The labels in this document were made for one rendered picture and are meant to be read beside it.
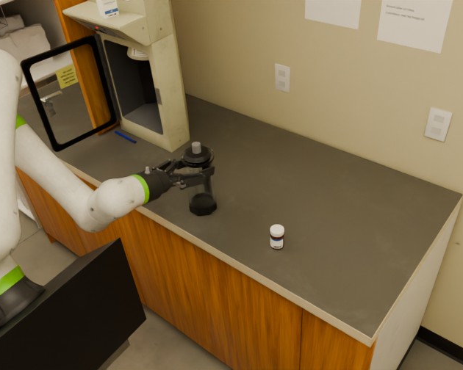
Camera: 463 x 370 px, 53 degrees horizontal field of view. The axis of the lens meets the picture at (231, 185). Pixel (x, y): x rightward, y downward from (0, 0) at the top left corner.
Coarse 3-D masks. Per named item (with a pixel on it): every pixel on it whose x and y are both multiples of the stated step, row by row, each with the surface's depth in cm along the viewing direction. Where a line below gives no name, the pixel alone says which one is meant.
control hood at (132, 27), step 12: (72, 12) 163; (84, 12) 162; (96, 12) 161; (120, 12) 160; (132, 12) 159; (96, 24) 159; (108, 24) 153; (120, 24) 151; (132, 24) 153; (144, 24) 157; (120, 36) 162; (132, 36) 155; (144, 36) 158
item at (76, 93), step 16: (80, 48) 177; (48, 64) 171; (64, 64) 175; (80, 64) 180; (48, 80) 174; (64, 80) 178; (80, 80) 183; (96, 80) 188; (32, 96) 172; (48, 96) 176; (64, 96) 181; (80, 96) 186; (96, 96) 191; (48, 112) 179; (64, 112) 184; (80, 112) 189; (96, 112) 194; (64, 128) 187; (80, 128) 192
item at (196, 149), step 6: (192, 144) 148; (198, 144) 148; (186, 150) 151; (192, 150) 151; (198, 150) 149; (204, 150) 151; (186, 156) 149; (192, 156) 148; (198, 156) 148; (204, 156) 148; (192, 162) 148; (198, 162) 148
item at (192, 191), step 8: (184, 160) 149; (208, 160) 149; (192, 168) 149; (200, 168) 149; (208, 184) 155; (192, 192) 157; (200, 192) 155; (208, 192) 157; (192, 200) 159; (200, 200) 158; (208, 200) 159; (200, 208) 160
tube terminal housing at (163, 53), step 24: (120, 0) 160; (144, 0) 153; (168, 0) 162; (168, 24) 165; (144, 48) 166; (168, 48) 169; (168, 72) 174; (168, 96) 179; (120, 120) 205; (168, 120) 184; (168, 144) 190
